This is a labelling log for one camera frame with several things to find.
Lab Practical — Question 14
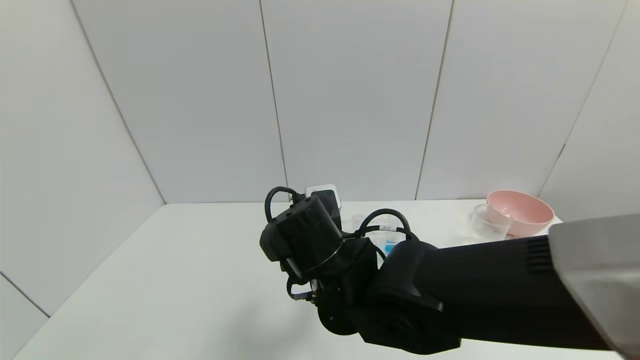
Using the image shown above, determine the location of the white black wrist camera box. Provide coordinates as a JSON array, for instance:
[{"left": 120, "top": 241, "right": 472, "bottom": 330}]
[{"left": 305, "top": 184, "right": 343, "bottom": 217}]

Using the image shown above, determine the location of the pink bowl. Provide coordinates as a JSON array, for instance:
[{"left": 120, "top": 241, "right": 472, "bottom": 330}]
[{"left": 486, "top": 190, "right": 555, "bottom": 237}]

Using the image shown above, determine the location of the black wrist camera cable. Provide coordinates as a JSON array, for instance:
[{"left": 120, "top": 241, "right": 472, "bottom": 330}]
[{"left": 264, "top": 186, "right": 303, "bottom": 224}]

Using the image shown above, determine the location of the clear glass beaker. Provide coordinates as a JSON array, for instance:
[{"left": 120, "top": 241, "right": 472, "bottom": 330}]
[{"left": 470, "top": 203, "right": 512, "bottom": 242}]

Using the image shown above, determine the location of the clear acrylic test tube rack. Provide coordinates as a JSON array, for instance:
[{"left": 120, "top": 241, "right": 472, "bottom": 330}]
[{"left": 345, "top": 214, "right": 416, "bottom": 251}]

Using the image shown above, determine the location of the test tube with blue pigment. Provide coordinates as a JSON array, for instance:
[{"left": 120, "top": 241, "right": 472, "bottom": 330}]
[{"left": 382, "top": 225, "right": 403, "bottom": 257}]

